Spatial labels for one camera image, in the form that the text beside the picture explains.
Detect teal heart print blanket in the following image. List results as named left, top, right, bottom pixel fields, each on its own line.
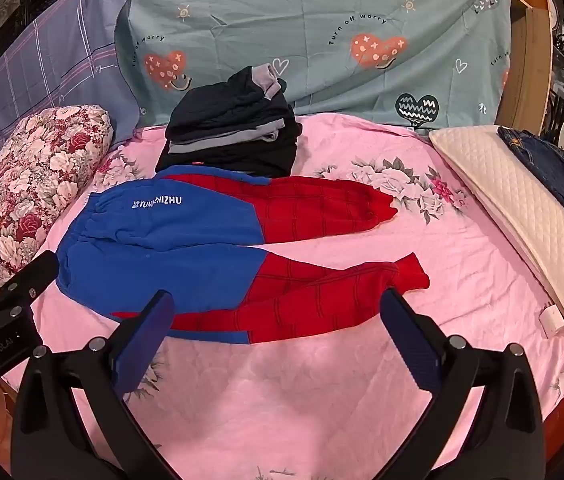
left=112, top=0, right=513, bottom=133

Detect blue and red pants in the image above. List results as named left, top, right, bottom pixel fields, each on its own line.
left=56, top=164, right=431, bottom=346

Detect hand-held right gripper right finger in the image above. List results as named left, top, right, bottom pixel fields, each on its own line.
left=379, top=287, right=548, bottom=480

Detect black folded garment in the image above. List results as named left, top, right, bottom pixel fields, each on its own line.
left=155, top=122, right=304, bottom=179

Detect wooden bed frame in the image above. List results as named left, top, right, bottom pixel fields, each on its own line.
left=492, top=0, right=563, bottom=133

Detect pink floral bed sheet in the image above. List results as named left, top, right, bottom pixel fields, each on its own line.
left=0, top=112, right=564, bottom=480

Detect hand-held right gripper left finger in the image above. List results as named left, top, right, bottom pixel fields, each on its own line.
left=10, top=289, right=179, bottom=480

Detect purple plaid pillow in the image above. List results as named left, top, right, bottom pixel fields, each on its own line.
left=0, top=0, right=143, bottom=173

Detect cream quilted pillow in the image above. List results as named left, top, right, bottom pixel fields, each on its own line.
left=428, top=125, right=564, bottom=358

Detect dark folded pants grey trim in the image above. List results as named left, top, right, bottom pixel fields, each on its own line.
left=164, top=63, right=303, bottom=157

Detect blue denim jeans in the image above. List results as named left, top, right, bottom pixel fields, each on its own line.
left=497, top=126, right=564, bottom=261

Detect red floral pillow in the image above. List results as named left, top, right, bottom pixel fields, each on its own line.
left=0, top=104, right=115, bottom=306

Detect small white charger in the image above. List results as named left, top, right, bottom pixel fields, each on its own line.
left=539, top=305, right=564, bottom=339

